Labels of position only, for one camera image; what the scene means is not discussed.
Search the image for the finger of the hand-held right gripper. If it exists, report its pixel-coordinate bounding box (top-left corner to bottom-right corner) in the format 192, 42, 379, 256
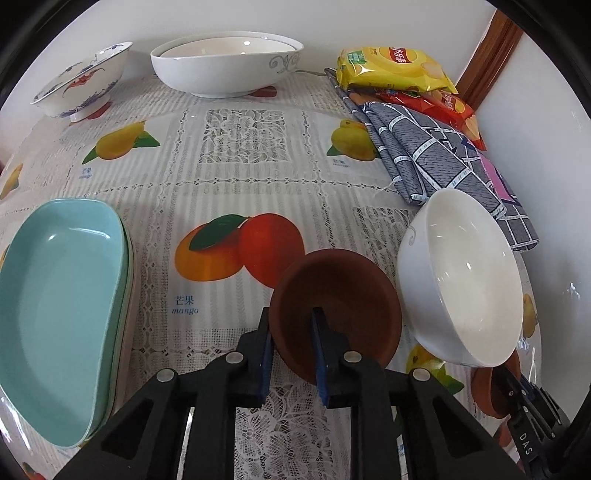
490, 364, 532, 423
521, 375, 561, 416

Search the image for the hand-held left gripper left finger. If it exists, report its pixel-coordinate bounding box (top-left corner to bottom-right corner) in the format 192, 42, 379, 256
55, 307, 275, 480

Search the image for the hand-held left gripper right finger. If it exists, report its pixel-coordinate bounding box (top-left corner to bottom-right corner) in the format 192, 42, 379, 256
310, 307, 527, 480

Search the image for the small brown bowl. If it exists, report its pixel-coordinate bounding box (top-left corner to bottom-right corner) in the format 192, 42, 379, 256
471, 362, 513, 421
269, 249, 402, 386

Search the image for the green plate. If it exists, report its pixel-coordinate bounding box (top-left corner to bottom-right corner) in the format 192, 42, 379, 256
69, 203, 136, 450

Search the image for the teal plate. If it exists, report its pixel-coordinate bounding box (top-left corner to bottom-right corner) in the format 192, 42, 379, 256
0, 198, 130, 448

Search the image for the white bowl with grey pattern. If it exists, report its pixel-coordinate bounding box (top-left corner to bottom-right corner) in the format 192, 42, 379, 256
396, 188, 524, 368

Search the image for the fruit printed tablecloth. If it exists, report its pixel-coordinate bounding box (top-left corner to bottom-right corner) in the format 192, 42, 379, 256
0, 69, 541, 480

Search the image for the grey checked cloth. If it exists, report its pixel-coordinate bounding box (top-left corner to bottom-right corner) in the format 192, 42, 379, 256
323, 68, 540, 252

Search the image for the red chip bag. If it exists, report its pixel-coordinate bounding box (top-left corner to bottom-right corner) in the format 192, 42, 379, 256
376, 89, 488, 152

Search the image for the large white bowl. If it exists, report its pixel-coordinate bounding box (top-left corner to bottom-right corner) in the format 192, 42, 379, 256
150, 31, 304, 99

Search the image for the yellow chip bag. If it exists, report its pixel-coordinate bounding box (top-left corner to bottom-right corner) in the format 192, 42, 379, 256
335, 46, 458, 94

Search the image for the blue patterned footed bowl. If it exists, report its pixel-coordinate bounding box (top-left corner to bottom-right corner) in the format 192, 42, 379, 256
31, 41, 134, 123

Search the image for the brown wooden door frame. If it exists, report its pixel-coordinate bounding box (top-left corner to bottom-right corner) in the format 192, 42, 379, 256
455, 10, 525, 109

